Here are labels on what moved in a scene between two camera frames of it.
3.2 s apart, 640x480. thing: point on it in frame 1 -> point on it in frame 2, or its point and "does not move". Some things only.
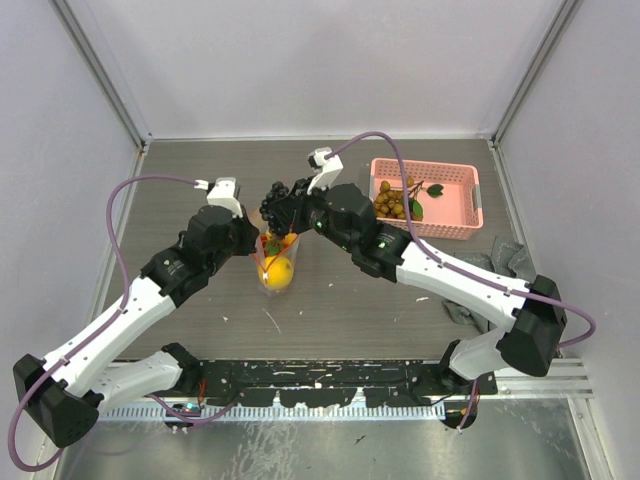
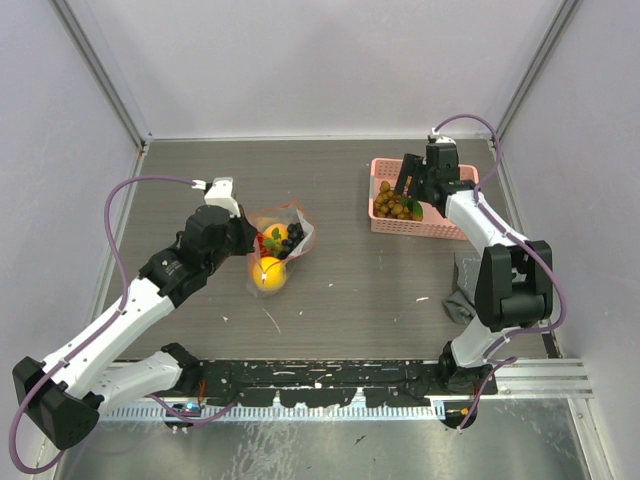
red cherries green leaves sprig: x=273 y=246 does not move
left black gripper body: x=239 y=243 does not move
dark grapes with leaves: x=277 y=190 -> x=295 y=234
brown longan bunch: x=390 y=202 does not move
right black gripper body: x=308 y=211 -> x=425 y=179
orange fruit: x=273 y=237 does not move
